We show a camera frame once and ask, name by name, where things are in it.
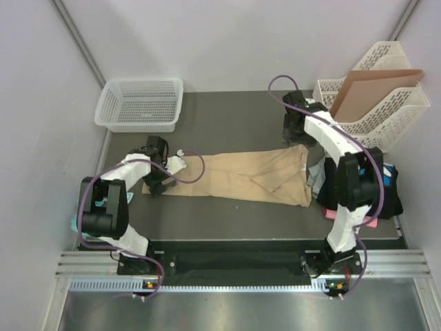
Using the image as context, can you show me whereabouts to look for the beige t shirt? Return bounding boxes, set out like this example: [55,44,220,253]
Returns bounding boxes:
[141,143,313,208]

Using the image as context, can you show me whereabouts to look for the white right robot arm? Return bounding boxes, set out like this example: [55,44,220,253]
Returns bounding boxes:
[280,90,385,273]

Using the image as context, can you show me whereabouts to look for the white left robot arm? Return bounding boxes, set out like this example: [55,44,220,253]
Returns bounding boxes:
[76,136,187,274]

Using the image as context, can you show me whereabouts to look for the white perforated plastic basket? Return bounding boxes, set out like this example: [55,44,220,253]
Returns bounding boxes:
[94,78,184,133]

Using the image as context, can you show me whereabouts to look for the grey t shirt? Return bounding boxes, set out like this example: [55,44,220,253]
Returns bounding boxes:
[307,157,326,199]

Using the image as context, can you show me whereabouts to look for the brown cardboard folder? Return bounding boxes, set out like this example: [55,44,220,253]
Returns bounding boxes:
[330,69,424,123]

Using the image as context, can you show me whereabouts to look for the cream plastic file organizer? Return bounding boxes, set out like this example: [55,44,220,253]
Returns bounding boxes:
[313,41,430,153]

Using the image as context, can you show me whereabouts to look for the pink folded t shirt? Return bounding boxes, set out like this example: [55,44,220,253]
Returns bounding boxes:
[325,208,378,228]

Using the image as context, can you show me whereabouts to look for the teal cat ear headphones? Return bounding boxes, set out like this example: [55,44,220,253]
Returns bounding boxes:
[70,192,134,239]

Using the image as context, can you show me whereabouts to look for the black daisy print t shirt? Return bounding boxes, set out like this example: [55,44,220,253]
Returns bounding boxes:
[316,157,403,219]

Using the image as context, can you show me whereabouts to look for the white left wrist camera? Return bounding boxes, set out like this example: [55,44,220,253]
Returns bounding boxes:
[165,149,187,175]

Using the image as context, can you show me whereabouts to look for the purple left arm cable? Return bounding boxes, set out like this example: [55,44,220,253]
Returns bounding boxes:
[76,148,207,299]

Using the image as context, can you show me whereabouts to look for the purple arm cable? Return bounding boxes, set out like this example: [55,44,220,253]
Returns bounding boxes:
[76,148,207,299]
[267,74,386,299]

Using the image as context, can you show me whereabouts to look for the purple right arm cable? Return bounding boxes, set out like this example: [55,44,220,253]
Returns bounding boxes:
[267,74,386,299]

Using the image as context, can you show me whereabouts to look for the grey slotted cable duct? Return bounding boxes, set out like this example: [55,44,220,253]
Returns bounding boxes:
[68,278,345,294]

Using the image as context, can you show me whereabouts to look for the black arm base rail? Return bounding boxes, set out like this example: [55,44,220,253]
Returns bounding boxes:
[116,237,362,279]

